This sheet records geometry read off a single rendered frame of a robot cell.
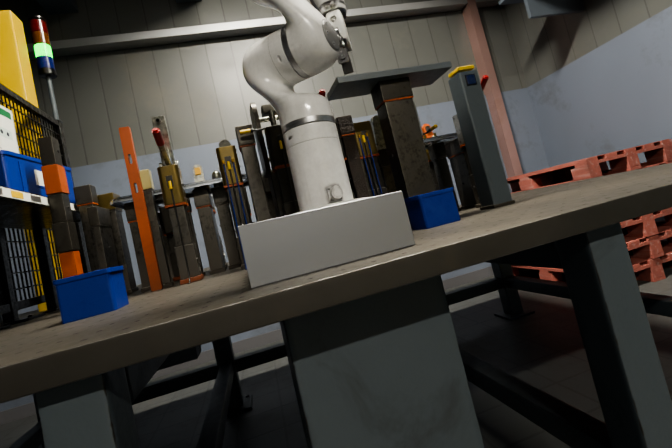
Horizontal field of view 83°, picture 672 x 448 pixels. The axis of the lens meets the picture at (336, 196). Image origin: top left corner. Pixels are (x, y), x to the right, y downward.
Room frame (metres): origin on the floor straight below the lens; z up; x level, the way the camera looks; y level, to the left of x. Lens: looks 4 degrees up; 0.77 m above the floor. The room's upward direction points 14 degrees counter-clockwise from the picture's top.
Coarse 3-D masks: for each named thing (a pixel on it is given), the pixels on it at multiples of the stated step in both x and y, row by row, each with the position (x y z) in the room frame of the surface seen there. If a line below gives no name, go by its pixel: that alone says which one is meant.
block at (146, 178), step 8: (144, 176) 1.15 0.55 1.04; (144, 184) 1.15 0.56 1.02; (152, 184) 1.17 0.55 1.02; (144, 192) 1.15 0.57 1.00; (152, 192) 1.17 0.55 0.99; (152, 200) 1.16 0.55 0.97; (152, 208) 1.16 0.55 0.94; (152, 216) 1.15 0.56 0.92; (152, 224) 1.15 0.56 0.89; (152, 232) 1.15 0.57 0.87; (160, 232) 1.16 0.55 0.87; (160, 240) 1.16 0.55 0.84; (160, 248) 1.16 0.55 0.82; (160, 256) 1.15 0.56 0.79; (160, 264) 1.15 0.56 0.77; (160, 272) 1.15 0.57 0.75; (168, 272) 1.16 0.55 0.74; (168, 280) 1.16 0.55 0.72
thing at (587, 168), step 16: (656, 144) 2.37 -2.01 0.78; (592, 160) 2.20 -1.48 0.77; (608, 160) 2.23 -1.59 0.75; (624, 160) 2.28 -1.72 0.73; (656, 160) 2.40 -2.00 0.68; (528, 176) 2.64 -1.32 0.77; (544, 176) 3.27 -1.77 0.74; (560, 176) 2.75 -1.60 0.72; (576, 176) 2.27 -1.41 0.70; (592, 176) 2.19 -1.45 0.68; (512, 192) 2.89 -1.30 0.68; (624, 224) 2.25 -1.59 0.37; (640, 224) 2.29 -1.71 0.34; (656, 224) 2.51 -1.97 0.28; (640, 240) 2.32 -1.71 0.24; (656, 240) 2.29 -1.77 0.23; (640, 256) 2.35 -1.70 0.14; (656, 256) 2.28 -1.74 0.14; (544, 272) 2.72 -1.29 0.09; (560, 272) 2.68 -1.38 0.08; (640, 272) 2.35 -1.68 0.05; (656, 272) 2.29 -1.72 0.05
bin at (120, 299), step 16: (96, 272) 0.80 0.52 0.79; (112, 272) 0.83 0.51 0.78; (64, 288) 0.79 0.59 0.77; (80, 288) 0.79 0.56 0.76; (96, 288) 0.80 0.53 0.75; (112, 288) 0.81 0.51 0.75; (64, 304) 0.79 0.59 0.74; (80, 304) 0.79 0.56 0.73; (96, 304) 0.80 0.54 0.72; (112, 304) 0.81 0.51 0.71; (64, 320) 0.78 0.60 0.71
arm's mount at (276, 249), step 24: (288, 216) 0.63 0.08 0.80; (312, 216) 0.64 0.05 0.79; (336, 216) 0.65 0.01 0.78; (360, 216) 0.66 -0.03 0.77; (384, 216) 0.67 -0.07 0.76; (240, 240) 0.61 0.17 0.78; (264, 240) 0.62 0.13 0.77; (288, 240) 0.63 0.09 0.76; (312, 240) 0.64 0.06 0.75; (336, 240) 0.65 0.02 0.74; (360, 240) 0.66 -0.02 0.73; (384, 240) 0.67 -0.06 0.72; (408, 240) 0.68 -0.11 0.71; (264, 264) 0.62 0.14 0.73; (288, 264) 0.63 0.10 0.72; (312, 264) 0.64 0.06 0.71; (336, 264) 0.65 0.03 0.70
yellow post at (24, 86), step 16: (0, 16) 1.57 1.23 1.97; (16, 16) 1.63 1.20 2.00; (0, 32) 1.57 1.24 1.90; (16, 32) 1.60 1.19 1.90; (0, 48) 1.56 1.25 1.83; (16, 48) 1.58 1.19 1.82; (0, 64) 1.56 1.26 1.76; (16, 64) 1.57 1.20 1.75; (0, 80) 1.56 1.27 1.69; (16, 80) 1.57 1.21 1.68; (32, 80) 1.66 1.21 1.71; (32, 96) 1.63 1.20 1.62; (16, 112) 1.57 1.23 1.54; (16, 128) 1.56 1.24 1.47; (32, 128) 1.58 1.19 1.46; (32, 144) 1.58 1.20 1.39; (32, 240) 1.56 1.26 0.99
